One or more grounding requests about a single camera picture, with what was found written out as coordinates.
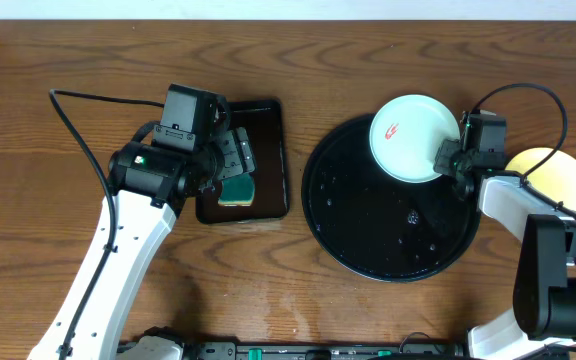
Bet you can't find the round black tray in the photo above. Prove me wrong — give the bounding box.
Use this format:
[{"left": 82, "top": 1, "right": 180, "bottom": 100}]
[{"left": 301, "top": 114, "right": 481, "bottom": 282}]

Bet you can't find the yellow plate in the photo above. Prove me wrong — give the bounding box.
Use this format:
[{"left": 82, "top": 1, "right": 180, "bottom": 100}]
[{"left": 505, "top": 147, "right": 576, "bottom": 211}]

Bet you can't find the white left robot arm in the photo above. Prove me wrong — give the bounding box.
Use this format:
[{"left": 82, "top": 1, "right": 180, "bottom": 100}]
[{"left": 29, "top": 127, "right": 256, "bottom": 359}]

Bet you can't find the green and yellow sponge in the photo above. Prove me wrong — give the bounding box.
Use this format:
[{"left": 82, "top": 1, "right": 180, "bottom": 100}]
[{"left": 218, "top": 174, "right": 255, "bottom": 207}]

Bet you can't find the rectangular black tray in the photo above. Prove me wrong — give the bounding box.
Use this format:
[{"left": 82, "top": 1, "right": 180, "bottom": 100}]
[{"left": 195, "top": 99, "right": 289, "bottom": 224}]

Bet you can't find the mint plate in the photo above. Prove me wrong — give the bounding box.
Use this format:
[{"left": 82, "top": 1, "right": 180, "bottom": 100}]
[{"left": 368, "top": 94, "right": 460, "bottom": 183}]

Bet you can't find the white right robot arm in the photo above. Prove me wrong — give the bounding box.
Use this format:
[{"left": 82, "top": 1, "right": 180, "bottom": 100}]
[{"left": 434, "top": 140, "right": 576, "bottom": 359}]

